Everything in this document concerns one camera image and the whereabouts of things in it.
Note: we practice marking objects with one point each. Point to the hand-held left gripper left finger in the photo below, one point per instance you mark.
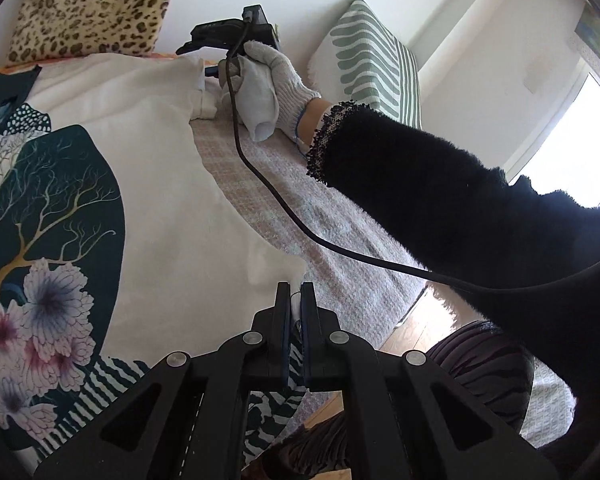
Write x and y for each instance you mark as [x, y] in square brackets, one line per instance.
[282, 320]

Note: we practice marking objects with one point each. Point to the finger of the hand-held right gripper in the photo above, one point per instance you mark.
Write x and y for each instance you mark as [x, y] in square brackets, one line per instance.
[214, 71]

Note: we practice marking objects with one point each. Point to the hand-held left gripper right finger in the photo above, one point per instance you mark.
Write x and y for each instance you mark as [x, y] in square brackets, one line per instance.
[307, 320]

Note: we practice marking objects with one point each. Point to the white and teal printed shirt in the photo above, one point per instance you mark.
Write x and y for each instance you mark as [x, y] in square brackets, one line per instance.
[155, 160]

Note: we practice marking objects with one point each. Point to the person's right forearm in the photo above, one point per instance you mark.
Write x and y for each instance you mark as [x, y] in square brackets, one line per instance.
[430, 185]

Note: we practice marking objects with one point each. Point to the person's right hand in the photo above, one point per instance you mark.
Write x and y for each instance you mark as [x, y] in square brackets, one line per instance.
[285, 80]

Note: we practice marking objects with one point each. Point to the small white cloth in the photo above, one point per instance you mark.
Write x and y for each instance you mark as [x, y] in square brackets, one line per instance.
[260, 105]

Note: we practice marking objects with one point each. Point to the pink plaid blanket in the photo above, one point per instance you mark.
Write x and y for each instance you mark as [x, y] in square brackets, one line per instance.
[330, 200]

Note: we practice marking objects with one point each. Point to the green striped white pillow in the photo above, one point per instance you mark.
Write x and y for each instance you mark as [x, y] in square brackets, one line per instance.
[370, 55]

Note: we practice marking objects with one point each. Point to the leopard print cushion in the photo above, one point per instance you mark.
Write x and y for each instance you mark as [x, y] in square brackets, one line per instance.
[90, 5]

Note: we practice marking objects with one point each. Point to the orange bed sheet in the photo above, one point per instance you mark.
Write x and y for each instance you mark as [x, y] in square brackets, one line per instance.
[15, 66]

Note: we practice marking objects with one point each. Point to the white floor mat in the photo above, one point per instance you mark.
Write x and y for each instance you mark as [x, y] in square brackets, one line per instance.
[550, 400]

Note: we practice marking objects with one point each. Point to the window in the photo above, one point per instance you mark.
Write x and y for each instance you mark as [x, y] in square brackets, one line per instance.
[575, 145]

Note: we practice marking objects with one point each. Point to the framed wall picture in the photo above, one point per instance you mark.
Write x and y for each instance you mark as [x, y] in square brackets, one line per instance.
[597, 32]

